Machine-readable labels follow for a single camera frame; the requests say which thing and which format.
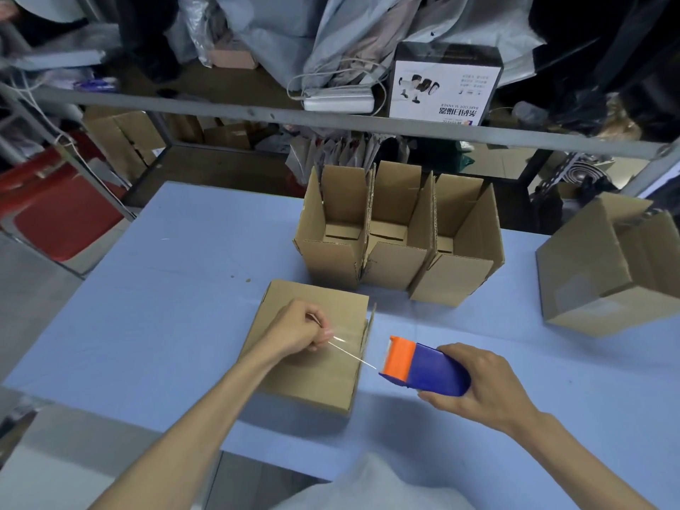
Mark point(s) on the person's left hand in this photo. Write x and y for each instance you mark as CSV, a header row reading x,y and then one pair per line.
x,y
297,329

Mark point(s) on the person's right hand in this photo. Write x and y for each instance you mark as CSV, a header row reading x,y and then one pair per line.
x,y
494,393

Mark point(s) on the orange blue tape dispenser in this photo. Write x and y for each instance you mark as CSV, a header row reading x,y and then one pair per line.
x,y
435,369

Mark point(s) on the plain brown cardboard box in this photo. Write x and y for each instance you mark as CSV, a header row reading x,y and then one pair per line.
x,y
579,265

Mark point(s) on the large brown storage cardboard box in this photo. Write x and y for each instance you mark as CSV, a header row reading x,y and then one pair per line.
x,y
122,143

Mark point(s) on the person's right forearm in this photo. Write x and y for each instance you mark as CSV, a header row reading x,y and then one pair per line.
x,y
584,467

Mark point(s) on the person's left forearm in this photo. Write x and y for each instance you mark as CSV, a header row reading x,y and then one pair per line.
x,y
186,440

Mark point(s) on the person's white shirt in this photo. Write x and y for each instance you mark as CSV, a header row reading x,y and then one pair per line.
x,y
372,488

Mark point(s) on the bundle of grey paper bags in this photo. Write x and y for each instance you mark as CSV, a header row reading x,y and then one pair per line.
x,y
329,153

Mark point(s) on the dark green bag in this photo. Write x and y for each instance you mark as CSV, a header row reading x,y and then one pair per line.
x,y
435,156

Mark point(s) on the white power strip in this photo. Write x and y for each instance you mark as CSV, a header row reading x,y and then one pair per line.
x,y
339,100

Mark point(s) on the grey metal shelving rack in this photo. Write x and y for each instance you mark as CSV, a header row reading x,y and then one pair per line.
x,y
212,111

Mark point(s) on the silver reflective roll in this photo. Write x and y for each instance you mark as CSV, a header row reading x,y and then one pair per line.
x,y
584,169

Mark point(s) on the red plastic stool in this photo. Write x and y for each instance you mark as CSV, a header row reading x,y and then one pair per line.
x,y
64,223

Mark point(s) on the white glossy cabinet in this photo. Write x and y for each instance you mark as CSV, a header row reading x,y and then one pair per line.
x,y
79,472

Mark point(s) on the white black printed box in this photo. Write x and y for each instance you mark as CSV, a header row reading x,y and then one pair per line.
x,y
446,84

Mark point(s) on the pile of grey plastic mailers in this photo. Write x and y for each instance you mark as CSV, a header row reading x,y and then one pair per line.
x,y
287,26

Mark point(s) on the white perforated rack post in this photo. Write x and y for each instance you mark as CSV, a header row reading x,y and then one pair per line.
x,y
659,175

